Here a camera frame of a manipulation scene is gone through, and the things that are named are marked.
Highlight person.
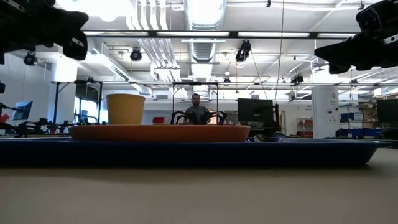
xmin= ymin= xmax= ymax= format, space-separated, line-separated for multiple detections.
xmin=183 ymin=93 xmax=213 ymax=126

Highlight yellow plastic cup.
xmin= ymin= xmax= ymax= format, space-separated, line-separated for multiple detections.
xmin=105 ymin=93 xmax=147 ymax=126

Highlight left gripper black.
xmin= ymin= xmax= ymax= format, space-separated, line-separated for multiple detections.
xmin=0 ymin=0 xmax=90 ymax=65

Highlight black dark monitor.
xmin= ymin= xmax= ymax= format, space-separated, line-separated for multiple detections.
xmin=237 ymin=98 xmax=275 ymax=123
xmin=376 ymin=98 xmax=398 ymax=124

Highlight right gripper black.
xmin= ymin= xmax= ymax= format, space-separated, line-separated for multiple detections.
xmin=313 ymin=0 xmax=398 ymax=75

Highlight blue plastic tray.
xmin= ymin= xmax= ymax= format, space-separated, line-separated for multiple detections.
xmin=0 ymin=137 xmax=392 ymax=167

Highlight silver ventilation duct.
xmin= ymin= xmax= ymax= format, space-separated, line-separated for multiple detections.
xmin=183 ymin=0 xmax=227 ymax=63

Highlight black background rig frame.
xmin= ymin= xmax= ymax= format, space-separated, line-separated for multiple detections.
xmin=172 ymin=81 xmax=219 ymax=123
xmin=50 ymin=79 xmax=104 ymax=126

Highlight monitor with blue screen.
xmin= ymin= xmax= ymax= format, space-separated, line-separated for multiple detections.
xmin=11 ymin=100 xmax=34 ymax=122

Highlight blue storage bins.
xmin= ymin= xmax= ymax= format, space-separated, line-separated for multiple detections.
xmin=335 ymin=111 xmax=384 ymax=138

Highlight shelf with red bins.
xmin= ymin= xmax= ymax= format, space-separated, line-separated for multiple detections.
xmin=296 ymin=117 xmax=313 ymax=138

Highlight black background bench equipment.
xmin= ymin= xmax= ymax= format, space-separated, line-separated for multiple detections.
xmin=16 ymin=117 xmax=68 ymax=136

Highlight salmon pink plastic plate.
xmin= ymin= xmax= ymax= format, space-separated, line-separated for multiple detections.
xmin=68 ymin=124 xmax=252 ymax=144

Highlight white pillar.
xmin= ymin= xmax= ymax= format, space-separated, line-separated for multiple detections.
xmin=311 ymin=85 xmax=340 ymax=139

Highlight black round ceiling fixture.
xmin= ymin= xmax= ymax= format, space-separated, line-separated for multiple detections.
xmin=234 ymin=39 xmax=252 ymax=63
xmin=290 ymin=73 xmax=305 ymax=85
xmin=129 ymin=47 xmax=143 ymax=62
xmin=23 ymin=51 xmax=39 ymax=67

